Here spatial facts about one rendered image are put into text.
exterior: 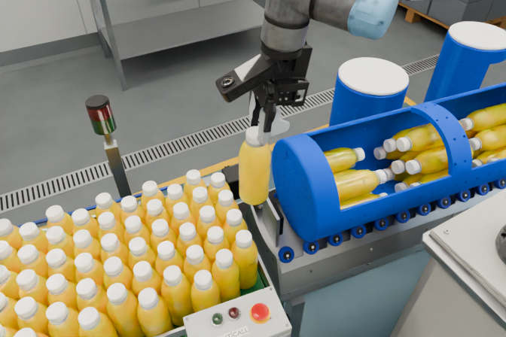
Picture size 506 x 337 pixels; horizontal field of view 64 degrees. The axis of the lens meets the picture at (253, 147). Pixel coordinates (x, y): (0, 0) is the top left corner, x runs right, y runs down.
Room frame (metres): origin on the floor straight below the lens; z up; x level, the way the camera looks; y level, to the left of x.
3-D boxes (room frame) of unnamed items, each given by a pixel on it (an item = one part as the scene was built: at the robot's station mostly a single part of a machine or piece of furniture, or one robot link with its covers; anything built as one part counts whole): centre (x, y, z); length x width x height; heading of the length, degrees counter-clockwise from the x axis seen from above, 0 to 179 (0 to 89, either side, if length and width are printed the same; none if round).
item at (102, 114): (0.92, 0.43, 1.23); 0.06 x 0.06 x 0.04
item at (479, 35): (1.77, -1.07, 1.03); 0.28 x 0.28 x 0.01
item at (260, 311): (0.39, -0.01, 1.11); 0.04 x 0.04 x 0.01
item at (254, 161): (0.63, 0.00, 1.28); 0.07 x 0.07 x 0.18
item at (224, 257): (0.53, 0.07, 1.08); 0.04 x 0.04 x 0.02
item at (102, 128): (0.92, 0.43, 1.18); 0.06 x 0.06 x 0.05
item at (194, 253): (0.54, 0.14, 1.08); 0.04 x 0.04 x 0.02
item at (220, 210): (0.72, 0.07, 0.99); 0.07 x 0.07 x 0.18
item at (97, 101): (0.92, 0.43, 1.18); 0.06 x 0.06 x 0.16
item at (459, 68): (1.77, -1.07, 0.59); 0.28 x 0.28 x 0.88
